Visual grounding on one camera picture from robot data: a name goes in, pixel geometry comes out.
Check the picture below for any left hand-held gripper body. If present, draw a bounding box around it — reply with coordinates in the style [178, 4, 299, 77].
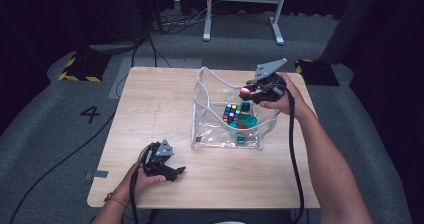
[142, 138, 176, 177]

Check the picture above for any long black floor cable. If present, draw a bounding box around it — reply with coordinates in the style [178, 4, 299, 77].
[8, 112, 116, 224]

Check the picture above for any white metal stand frame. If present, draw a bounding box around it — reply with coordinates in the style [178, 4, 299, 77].
[202, 0, 290, 46]

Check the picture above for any person's right hand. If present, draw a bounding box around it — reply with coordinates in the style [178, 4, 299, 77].
[257, 71, 313, 120]

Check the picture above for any grey upright post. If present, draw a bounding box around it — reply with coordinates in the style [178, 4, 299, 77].
[319, 0, 383, 65]

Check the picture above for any clear plastic bag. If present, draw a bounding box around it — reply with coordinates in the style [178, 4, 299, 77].
[190, 66, 281, 151]

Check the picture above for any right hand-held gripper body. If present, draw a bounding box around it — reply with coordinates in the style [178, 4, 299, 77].
[252, 57, 289, 105]

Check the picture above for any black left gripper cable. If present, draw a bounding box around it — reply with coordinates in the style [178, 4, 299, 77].
[129, 150, 141, 224]

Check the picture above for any black yellow striped base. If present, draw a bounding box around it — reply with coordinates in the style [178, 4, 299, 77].
[294, 58, 340, 87]
[58, 52, 111, 83]

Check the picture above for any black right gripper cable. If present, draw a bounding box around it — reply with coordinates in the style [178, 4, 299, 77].
[281, 83, 305, 224]

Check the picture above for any multicoloured puzzle cube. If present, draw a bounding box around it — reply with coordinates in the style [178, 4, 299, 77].
[223, 103, 243, 124]

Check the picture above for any grey floor tape strip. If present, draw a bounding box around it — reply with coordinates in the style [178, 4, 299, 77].
[84, 169, 110, 180]

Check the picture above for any grey power strip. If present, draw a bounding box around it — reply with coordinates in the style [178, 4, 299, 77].
[88, 42, 139, 54]

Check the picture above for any tangled floor cable bundle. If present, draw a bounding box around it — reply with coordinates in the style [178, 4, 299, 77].
[149, 0, 218, 36]

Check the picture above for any person's left hand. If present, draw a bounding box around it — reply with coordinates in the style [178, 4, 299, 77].
[120, 145, 168, 202]

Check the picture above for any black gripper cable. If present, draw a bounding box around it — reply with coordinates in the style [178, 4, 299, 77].
[281, 83, 305, 224]
[129, 150, 141, 224]

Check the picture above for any orange beaded bracelet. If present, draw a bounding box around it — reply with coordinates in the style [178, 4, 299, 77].
[103, 191, 130, 209]

